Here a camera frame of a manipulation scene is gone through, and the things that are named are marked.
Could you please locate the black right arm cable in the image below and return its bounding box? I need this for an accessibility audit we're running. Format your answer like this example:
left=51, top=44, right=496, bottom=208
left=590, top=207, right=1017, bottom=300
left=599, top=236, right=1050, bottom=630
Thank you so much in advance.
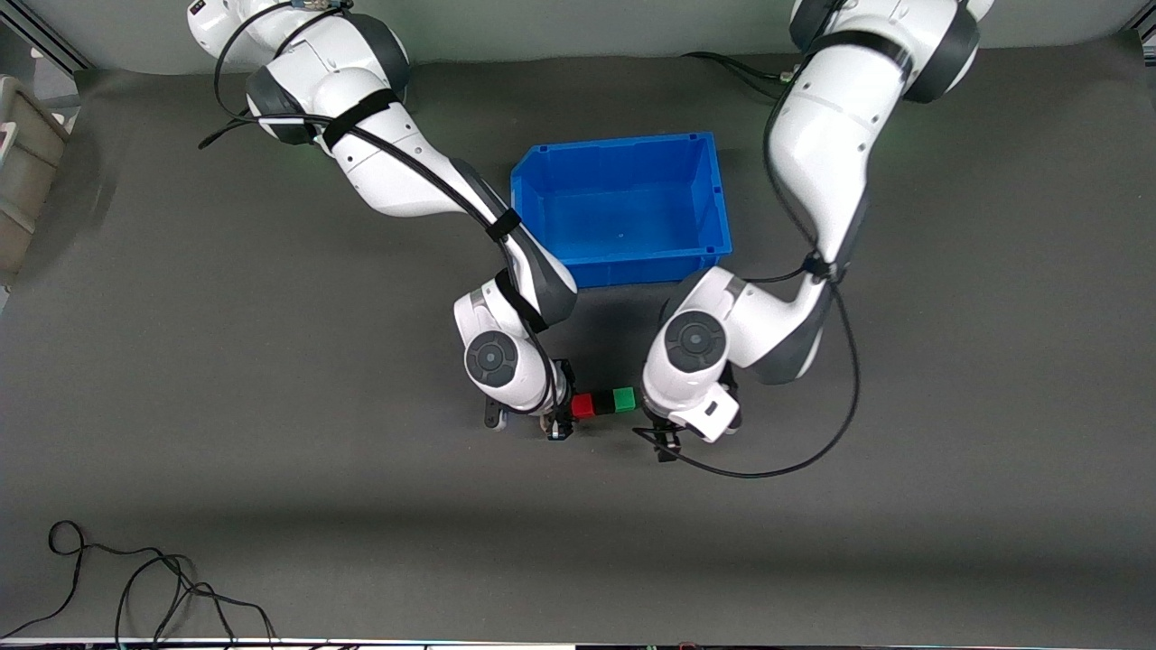
left=199, top=0, right=565, bottom=416

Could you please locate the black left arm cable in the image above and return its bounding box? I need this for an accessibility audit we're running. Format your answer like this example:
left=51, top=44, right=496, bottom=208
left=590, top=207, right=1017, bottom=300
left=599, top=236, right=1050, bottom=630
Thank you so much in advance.
left=632, top=36, right=862, bottom=479

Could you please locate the black left base cable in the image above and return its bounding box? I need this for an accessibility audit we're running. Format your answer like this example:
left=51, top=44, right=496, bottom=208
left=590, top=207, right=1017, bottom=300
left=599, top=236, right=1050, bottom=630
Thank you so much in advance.
left=682, top=51, right=797, bottom=91

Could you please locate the thin black loose cable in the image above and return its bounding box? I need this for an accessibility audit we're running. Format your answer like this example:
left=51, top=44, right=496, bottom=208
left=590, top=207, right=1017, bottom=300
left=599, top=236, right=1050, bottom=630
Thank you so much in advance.
left=0, top=521, right=195, bottom=638
left=116, top=554, right=277, bottom=649

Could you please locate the blue plastic storage bin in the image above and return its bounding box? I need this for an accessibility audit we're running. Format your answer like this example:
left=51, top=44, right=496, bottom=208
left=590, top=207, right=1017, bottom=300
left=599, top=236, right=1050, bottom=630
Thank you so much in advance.
left=510, top=132, right=733, bottom=290

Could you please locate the beige plastic crate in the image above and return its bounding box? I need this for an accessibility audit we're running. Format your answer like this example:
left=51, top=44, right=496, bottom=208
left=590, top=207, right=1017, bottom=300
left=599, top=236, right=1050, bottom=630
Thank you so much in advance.
left=0, top=77, right=71, bottom=276

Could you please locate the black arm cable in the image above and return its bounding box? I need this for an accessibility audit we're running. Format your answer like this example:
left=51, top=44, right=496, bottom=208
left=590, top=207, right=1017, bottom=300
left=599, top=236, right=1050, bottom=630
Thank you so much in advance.
left=199, top=0, right=565, bottom=416
left=632, top=36, right=862, bottom=479

